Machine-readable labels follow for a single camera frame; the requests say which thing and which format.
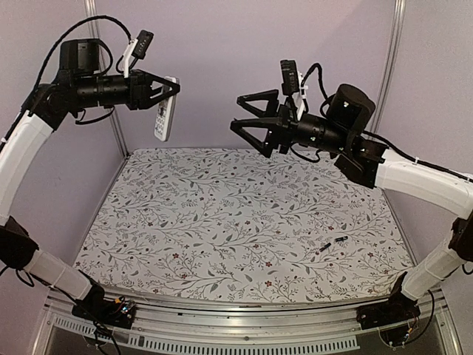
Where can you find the right aluminium frame post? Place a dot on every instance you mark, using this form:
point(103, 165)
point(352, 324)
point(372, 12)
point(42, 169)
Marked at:
point(389, 67)

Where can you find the floral patterned table mat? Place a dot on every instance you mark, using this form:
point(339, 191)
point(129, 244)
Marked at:
point(230, 225)

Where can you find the aluminium front rail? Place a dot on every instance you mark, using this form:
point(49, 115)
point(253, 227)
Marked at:
point(176, 325)

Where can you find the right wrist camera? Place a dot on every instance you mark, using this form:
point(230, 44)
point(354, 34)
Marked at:
point(290, 77)

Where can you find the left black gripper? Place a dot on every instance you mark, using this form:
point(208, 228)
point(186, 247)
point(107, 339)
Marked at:
point(141, 92)

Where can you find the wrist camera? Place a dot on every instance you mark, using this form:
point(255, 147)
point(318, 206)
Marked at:
point(290, 77)
point(143, 42)

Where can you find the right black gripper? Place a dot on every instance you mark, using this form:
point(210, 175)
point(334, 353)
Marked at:
point(281, 128)

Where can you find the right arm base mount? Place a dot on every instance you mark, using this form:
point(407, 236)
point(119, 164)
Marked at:
point(397, 308)

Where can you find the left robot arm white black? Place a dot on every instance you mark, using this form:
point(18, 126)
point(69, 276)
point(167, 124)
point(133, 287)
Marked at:
point(78, 85)

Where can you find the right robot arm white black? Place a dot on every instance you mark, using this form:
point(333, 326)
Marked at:
point(371, 163)

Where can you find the white grey remote control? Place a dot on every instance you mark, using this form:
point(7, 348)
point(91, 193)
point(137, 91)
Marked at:
point(163, 120)

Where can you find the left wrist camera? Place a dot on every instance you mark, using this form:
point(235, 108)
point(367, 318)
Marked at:
point(143, 42)

